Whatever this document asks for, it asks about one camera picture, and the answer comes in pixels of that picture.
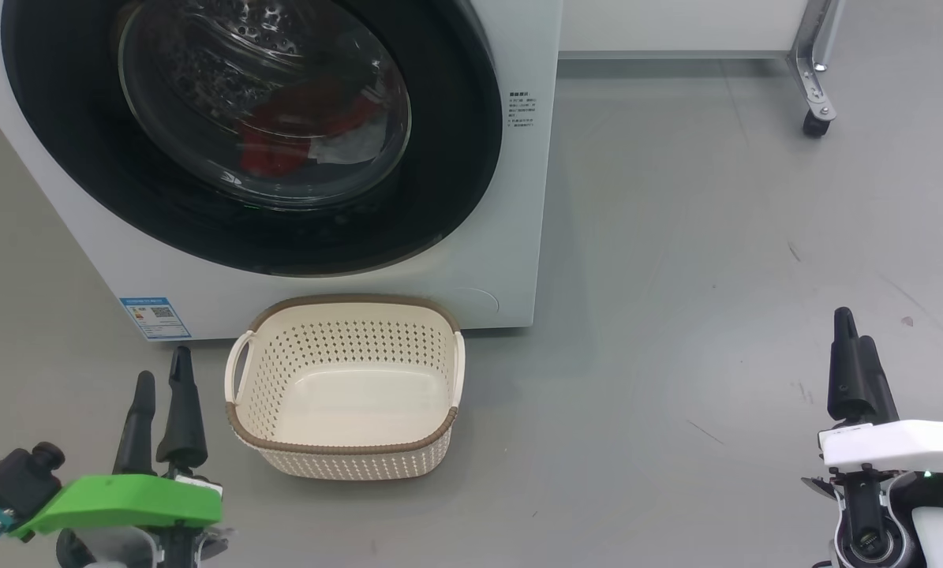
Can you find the blue energy label sticker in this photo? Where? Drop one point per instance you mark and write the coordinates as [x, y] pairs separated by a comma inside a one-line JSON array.
[[155, 317]]

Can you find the white front-load washing machine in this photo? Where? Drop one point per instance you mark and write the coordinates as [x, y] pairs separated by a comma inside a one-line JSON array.
[[361, 284]]

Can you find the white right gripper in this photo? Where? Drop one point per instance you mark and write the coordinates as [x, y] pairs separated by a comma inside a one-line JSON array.
[[905, 446]]

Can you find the black round glass washer door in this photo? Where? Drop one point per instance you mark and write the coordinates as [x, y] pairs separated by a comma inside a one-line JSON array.
[[455, 142]]

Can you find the white rolling partition panel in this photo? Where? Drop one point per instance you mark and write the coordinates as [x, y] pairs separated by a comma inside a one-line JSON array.
[[676, 24]]

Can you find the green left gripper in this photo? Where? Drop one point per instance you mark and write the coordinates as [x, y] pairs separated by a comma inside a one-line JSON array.
[[124, 501]]

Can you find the metal partition leg with caster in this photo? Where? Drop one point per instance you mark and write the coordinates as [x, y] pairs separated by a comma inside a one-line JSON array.
[[814, 87]]

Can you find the red and white garment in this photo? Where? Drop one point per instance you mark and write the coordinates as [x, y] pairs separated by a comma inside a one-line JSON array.
[[282, 130]]

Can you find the cream perforated laundry basket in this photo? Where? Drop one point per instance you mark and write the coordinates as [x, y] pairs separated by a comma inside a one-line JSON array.
[[345, 402]]

